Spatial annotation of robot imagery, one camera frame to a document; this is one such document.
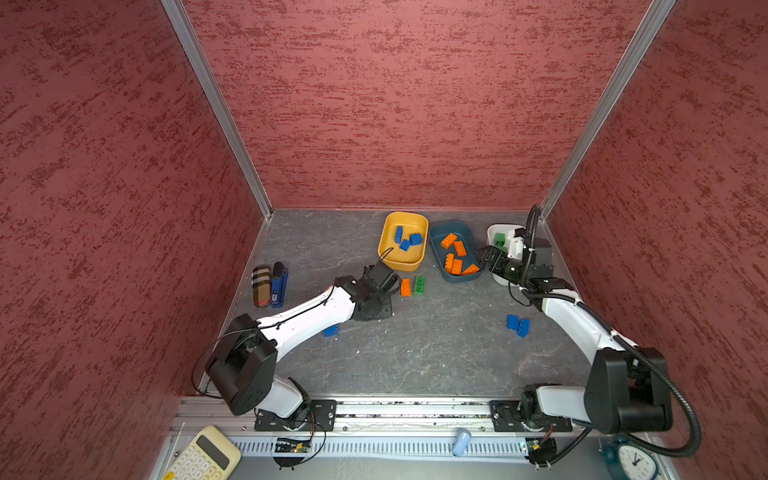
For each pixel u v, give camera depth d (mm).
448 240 1097
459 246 1095
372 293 636
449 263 1029
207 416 1683
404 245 1097
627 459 655
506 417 740
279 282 948
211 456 672
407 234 1120
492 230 1076
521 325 895
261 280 957
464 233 1124
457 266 1027
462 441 687
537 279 652
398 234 1106
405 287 979
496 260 770
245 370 419
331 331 877
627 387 426
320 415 747
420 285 988
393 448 775
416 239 1088
